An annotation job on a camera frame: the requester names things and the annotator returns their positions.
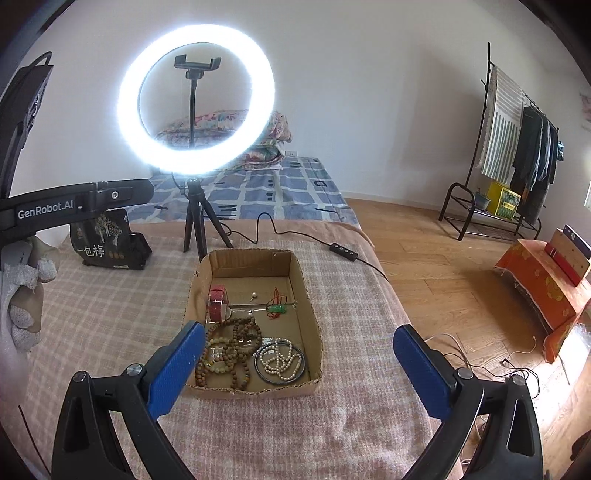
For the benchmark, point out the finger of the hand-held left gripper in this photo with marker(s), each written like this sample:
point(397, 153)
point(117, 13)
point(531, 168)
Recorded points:
point(124, 194)

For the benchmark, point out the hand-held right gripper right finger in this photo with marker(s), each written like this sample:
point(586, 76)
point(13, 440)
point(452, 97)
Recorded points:
point(422, 369)

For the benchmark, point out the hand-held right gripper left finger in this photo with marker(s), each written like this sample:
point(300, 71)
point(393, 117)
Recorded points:
point(175, 369)

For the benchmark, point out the cardboard box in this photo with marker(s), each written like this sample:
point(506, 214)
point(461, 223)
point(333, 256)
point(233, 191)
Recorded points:
point(277, 277)

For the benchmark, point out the person's left hand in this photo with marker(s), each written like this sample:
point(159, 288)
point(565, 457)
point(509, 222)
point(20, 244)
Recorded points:
point(21, 323)

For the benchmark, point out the black printed bag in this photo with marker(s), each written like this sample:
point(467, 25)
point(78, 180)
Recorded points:
point(120, 254)

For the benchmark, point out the black tripod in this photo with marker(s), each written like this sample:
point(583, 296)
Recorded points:
point(196, 217)

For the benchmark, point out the black bangle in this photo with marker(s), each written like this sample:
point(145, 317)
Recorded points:
point(303, 362)

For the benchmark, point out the orange cloth covered table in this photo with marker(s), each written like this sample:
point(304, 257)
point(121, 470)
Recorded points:
point(545, 286)

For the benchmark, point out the black phone holder gooseneck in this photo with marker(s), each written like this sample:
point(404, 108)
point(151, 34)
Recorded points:
point(198, 62)

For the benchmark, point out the folded floral quilt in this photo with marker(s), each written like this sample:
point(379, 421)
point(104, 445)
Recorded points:
point(277, 134)

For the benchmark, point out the blue patterned bedsheet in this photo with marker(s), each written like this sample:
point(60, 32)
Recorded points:
point(300, 184)

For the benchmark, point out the small grey pot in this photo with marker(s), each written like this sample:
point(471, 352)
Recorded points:
point(482, 201)

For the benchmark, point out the brown box with red edge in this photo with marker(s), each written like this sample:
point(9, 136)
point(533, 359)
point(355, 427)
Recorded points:
point(568, 258)

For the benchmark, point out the yellow box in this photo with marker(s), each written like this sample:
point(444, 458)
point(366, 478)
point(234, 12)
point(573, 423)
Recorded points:
point(503, 201)

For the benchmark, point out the black metal clothes rack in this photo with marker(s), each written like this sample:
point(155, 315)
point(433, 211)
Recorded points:
point(457, 184)

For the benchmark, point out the hanging dark clothes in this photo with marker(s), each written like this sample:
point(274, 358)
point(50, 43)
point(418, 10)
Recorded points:
point(531, 152)

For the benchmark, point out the striped cloth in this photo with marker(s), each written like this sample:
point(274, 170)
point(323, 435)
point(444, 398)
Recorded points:
point(501, 129)

